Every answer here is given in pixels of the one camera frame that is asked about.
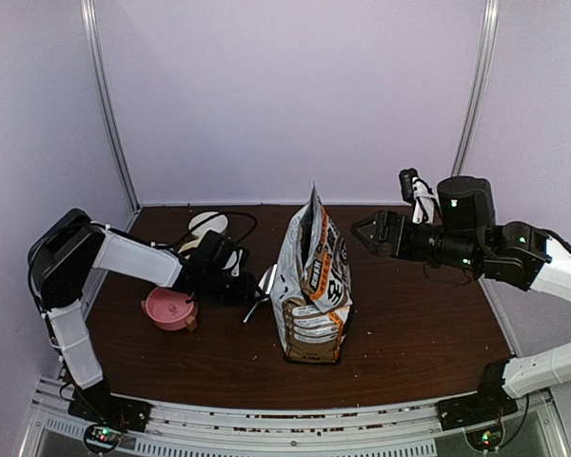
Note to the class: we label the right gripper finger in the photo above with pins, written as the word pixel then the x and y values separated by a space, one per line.
pixel 372 220
pixel 368 241

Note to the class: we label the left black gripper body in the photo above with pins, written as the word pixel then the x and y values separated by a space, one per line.
pixel 229 293

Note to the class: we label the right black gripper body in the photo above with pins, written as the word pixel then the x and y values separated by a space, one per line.
pixel 403 245

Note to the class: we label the metal scoop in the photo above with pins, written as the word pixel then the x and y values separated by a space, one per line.
pixel 263 290

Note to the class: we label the pink pet bowl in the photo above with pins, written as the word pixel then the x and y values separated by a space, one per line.
pixel 171 310

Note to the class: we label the dog food bag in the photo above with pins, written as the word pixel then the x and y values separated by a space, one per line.
pixel 312 294

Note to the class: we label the cream pet bowl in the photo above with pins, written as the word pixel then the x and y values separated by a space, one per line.
pixel 189 246

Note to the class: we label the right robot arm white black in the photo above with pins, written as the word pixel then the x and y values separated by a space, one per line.
pixel 455 226

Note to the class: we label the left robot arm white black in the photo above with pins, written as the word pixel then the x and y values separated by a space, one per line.
pixel 69 264

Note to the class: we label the white ceramic bowl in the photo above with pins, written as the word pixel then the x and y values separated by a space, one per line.
pixel 206 221

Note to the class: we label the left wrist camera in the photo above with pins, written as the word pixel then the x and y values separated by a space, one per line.
pixel 236 261

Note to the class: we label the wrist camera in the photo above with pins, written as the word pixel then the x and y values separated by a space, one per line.
pixel 236 261
pixel 416 192

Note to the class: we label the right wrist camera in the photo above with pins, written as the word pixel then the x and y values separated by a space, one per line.
pixel 416 192

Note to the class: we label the front aluminium rail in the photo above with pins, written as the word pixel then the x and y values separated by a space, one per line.
pixel 405 429

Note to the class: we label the right aluminium frame post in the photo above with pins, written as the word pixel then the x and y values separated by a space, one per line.
pixel 484 56

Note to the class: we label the aluminium frame post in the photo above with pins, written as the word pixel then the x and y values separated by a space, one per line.
pixel 91 30
pixel 484 56

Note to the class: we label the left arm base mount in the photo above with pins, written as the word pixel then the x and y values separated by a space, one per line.
pixel 118 412

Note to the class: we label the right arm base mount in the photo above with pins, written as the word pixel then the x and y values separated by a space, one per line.
pixel 473 409

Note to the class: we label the left aluminium frame post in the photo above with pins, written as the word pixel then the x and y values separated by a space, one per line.
pixel 91 30

